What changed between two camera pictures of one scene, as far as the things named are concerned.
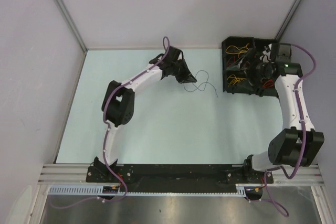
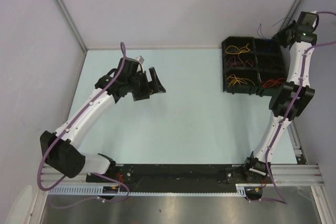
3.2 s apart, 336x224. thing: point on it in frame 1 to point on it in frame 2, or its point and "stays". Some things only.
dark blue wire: x=197 y=87 to x=267 y=39
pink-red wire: x=231 y=64 stays
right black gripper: x=252 y=59 to x=278 y=37
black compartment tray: x=250 y=66 stays
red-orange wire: x=269 y=84 stays
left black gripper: x=190 y=78 to x=153 y=86
